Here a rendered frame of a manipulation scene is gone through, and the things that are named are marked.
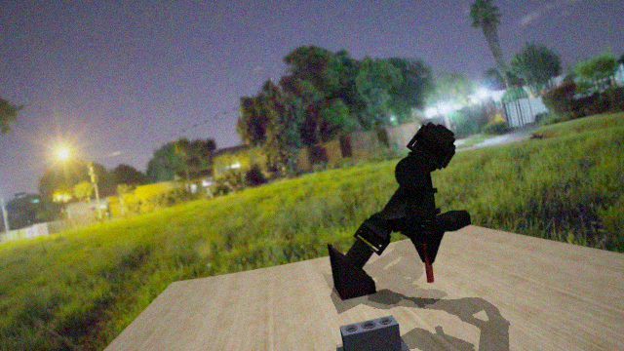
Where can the red peg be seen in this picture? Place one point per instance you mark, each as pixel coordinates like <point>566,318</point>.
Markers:
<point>428,266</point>

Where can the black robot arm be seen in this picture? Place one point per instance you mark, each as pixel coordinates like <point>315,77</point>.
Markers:
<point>433,148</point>

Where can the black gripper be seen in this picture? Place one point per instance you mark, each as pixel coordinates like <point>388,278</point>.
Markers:
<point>430,230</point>

